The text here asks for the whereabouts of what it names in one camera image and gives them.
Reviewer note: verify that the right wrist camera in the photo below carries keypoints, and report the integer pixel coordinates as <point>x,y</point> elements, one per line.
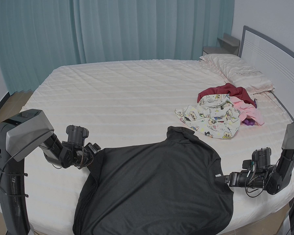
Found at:
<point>247,165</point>

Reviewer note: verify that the bed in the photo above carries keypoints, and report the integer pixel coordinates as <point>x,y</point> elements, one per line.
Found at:
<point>125,94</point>

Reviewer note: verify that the dark red garment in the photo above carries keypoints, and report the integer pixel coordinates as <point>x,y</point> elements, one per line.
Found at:
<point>235,90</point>

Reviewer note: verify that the grey bedside table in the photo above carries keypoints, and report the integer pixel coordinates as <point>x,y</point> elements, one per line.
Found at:
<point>220,48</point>

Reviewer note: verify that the pink garment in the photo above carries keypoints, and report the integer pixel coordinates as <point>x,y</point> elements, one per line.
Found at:
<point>250,109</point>

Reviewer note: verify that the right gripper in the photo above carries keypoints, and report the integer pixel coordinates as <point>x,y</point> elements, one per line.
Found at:
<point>237,179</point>

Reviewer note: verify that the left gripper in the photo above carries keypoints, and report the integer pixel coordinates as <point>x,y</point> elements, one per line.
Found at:
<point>94,148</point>

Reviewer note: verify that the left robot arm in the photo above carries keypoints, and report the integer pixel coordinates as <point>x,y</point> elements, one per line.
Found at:
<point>27,131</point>

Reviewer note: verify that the blue-green curtain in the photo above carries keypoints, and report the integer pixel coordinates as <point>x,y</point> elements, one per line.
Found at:
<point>34,33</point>
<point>149,21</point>

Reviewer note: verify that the black T-shirt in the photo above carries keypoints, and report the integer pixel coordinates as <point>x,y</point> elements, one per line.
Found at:
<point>149,180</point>

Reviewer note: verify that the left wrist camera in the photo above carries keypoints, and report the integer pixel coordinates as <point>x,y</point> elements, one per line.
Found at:
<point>85,133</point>

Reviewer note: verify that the cream pillow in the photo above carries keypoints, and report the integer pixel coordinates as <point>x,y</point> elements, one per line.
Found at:
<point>237,70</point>

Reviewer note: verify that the purple garment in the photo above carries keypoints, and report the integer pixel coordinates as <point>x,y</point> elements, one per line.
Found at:
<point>249,122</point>

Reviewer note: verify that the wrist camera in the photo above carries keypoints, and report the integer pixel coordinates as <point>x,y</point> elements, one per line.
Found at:
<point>247,165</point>
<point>85,133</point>

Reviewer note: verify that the white printed pyjama top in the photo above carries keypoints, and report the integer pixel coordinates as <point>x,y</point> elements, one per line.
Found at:
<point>210,121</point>

